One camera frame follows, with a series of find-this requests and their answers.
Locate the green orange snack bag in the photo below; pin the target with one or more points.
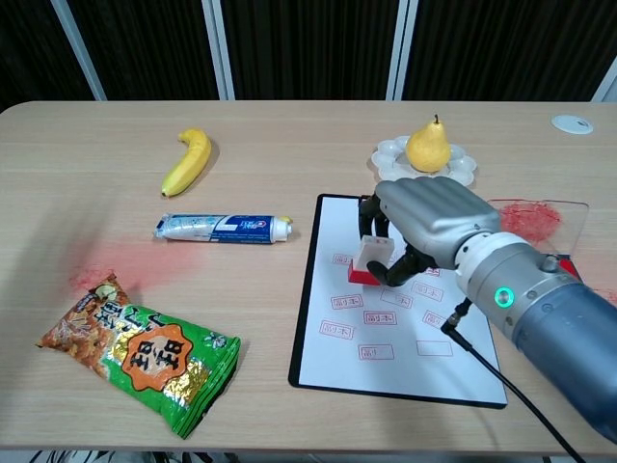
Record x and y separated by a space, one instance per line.
144 357

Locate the grey partition post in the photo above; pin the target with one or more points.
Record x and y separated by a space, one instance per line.
608 89
219 48
401 48
78 48

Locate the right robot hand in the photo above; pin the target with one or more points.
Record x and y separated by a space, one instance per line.
434 212

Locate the red ink pad case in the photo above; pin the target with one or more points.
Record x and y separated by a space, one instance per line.
573 231

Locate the black clipboard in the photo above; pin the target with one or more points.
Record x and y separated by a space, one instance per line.
293 376

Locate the white stamped paper sheet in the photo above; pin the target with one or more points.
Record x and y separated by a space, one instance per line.
337 231

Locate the yellow banana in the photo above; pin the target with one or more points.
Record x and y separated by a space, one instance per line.
190 161

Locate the red white rubber stamp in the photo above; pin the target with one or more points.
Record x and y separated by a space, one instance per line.
373 248

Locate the blue white toothpaste tube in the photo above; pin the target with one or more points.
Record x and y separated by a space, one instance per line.
217 229

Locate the white flower-shaped plate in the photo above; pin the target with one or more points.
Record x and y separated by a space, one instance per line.
385 164

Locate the yellow pear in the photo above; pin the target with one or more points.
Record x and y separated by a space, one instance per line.
429 149

